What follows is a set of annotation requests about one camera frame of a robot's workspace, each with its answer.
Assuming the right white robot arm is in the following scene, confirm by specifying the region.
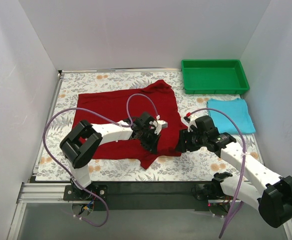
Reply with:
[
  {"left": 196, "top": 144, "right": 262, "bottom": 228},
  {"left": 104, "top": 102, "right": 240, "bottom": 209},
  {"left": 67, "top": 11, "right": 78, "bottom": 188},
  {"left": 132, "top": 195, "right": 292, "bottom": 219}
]
[{"left": 176, "top": 114, "right": 292, "bottom": 228}]

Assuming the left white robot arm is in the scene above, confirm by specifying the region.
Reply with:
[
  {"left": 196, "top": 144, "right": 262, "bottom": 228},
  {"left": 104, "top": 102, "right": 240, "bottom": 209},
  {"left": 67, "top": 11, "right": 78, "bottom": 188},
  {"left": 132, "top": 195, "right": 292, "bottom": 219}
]
[{"left": 59, "top": 112, "right": 168, "bottom": 200}]

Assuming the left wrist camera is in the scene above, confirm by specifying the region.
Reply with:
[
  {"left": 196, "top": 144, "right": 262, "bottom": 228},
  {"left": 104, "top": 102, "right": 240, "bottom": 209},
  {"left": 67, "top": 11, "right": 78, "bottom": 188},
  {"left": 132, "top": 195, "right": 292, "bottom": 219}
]
[{"left": 150, "top": 120, "right": 168, "bottom": 135}]

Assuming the red t-shirt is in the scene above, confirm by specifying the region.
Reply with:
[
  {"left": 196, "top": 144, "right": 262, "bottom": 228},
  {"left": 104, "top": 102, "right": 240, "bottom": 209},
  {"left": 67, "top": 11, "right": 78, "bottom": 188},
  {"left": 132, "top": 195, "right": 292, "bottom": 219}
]
[{"left": 72, "top": 79, "right": 184, "bottom": 170}]

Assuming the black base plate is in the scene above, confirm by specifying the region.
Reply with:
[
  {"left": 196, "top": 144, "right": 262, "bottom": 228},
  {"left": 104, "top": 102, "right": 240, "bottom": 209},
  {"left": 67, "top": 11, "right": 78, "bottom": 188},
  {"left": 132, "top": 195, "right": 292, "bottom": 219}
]
[{"left": 63, "top": 181, "right": 243, "bottom": 212}]

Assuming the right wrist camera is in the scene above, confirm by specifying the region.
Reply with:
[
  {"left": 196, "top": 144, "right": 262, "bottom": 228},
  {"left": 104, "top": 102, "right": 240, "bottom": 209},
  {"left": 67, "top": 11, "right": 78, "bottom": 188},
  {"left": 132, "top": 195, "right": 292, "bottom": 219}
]
[{"left": 184, "top": 112, "right": 198, "bottom": 132}]

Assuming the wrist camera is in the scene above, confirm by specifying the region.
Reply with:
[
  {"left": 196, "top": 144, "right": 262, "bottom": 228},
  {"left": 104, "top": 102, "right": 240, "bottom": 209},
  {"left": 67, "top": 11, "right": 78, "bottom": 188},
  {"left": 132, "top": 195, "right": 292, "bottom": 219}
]
[
  {"left": 150, "top": 120, "right": 168, "bottom": 135},
  {"left": 184, "top": 112, "right": 198, "bottom": 132}
]

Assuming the folded turquoise t-shirt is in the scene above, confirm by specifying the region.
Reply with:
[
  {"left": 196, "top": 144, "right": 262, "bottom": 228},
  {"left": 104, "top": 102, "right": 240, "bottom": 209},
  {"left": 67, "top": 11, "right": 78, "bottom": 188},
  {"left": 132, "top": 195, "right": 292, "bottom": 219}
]
[{"left": 207, "top": 98, "right": 256, "bottom": 135}]

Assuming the green plastic tray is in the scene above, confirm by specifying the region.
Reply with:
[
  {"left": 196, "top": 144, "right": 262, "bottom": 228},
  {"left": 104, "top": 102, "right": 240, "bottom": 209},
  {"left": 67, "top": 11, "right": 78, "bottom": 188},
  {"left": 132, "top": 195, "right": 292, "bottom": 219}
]
[{"left": 181, "top": 59, "right": 250, "bottom": 95}]

